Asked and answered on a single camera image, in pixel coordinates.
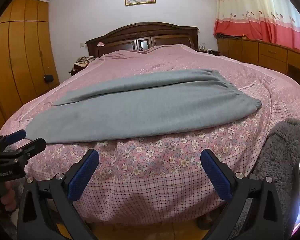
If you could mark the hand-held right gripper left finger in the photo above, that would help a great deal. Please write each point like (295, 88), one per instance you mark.
(83, 177)

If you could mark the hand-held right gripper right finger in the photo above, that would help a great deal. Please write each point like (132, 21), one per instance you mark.
(217, 177)

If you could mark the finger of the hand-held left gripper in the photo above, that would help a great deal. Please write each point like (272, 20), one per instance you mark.
(33, 145)
(16, 135)

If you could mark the grey-blue pants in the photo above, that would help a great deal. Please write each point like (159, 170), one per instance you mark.
(140, 110)

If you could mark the person's left hand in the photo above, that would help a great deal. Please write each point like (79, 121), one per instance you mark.
(9, 198)

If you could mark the pink floral bedspread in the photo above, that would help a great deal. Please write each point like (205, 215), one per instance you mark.
(152, 180)

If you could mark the small black wardrobe fixture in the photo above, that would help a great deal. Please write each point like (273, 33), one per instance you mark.
(48, 78)

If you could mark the grey fluffy garment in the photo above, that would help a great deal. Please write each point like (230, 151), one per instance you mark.
(280, 150)

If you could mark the orange wooden wardrobe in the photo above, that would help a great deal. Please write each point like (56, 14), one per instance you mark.
(20, 55)

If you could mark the dark wooden nightstand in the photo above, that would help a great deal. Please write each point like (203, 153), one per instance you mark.
(76, 70)

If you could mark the small pink lamp shade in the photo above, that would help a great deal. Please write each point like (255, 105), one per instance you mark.
(100, 44)

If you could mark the dark nightstand with small things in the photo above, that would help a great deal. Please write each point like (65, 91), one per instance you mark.
(210, 52)

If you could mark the low wooden cabinet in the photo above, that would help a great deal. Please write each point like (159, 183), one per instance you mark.
(272, 52)

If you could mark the small yellow object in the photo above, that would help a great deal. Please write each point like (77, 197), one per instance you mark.
(243, 36)

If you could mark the dark wooden headboard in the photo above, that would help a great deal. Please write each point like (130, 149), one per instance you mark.
(140, 33)

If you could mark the cream and red curtain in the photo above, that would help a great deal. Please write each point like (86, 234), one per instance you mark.
(260, 10)

